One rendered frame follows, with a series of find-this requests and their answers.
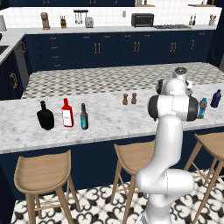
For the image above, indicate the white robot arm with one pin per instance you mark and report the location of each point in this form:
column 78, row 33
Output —
column 168, row 151

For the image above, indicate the brown pepper shaker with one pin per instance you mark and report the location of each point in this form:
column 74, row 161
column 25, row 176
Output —
column 125, row 100

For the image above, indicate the dark teal-labelled glass bottle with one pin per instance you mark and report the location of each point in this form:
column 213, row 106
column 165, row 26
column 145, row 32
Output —
column 84, row 119

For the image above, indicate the red white-labelled glass bottle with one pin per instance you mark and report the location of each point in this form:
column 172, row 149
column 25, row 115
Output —
column 67, row 115

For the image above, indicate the wooden bar stool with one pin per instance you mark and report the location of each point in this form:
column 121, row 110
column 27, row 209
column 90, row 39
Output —
column 131, row 163
column 210, row 157
column 43, row 178

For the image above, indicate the navy island cabinet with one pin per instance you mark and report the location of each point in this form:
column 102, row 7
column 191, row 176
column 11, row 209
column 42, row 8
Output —
column 87, row 163

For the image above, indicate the navy base cupboard run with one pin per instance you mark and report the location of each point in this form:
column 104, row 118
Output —
column 116, row 49

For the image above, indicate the black squat glass bottle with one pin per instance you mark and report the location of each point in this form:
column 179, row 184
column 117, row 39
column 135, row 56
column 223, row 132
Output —
column 45, row 117

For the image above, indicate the clear blue-capped plastic bottle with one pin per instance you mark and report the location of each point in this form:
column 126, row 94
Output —
column 202, row 109

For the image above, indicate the silver toaster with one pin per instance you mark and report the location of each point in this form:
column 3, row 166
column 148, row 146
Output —
column 89, row 22

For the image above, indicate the black toaster oven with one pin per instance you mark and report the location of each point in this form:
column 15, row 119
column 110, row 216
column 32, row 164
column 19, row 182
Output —
column 142, row 19

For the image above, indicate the knife block with knives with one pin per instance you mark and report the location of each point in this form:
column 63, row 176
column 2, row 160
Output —
column 63, row 22

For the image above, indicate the steel dishwasher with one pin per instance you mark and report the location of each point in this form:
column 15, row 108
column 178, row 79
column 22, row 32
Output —
column 21, row 64

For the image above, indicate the gas hob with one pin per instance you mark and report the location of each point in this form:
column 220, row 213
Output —
column 172, row 26

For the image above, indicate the dark blue plastic bottle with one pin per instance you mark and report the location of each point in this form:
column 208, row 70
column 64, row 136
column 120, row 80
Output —
column 216, row 99

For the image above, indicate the navy side cupboard run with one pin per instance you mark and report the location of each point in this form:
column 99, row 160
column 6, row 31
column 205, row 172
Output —
column 10, row 77

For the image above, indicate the green bottle on worktop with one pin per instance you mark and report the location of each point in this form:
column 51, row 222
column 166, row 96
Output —
column 190, row 20

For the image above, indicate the dark bottle on worktop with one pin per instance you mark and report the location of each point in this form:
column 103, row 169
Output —
column 194, row 20

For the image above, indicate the kitchen sink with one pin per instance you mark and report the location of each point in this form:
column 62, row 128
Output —
column 3, row 49

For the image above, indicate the utensil pot with tools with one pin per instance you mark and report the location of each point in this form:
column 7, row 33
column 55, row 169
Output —
column 211, row 20

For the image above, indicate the rail with hanging utensils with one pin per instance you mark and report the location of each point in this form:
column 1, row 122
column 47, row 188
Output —
column 80, row 16

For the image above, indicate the wooden wall shelf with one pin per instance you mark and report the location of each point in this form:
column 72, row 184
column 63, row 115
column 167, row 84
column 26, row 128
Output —
column 145, row 5
column 201, row 5

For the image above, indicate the navy wall cupboards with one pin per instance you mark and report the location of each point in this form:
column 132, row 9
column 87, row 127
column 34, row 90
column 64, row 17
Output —
column 73, row 2

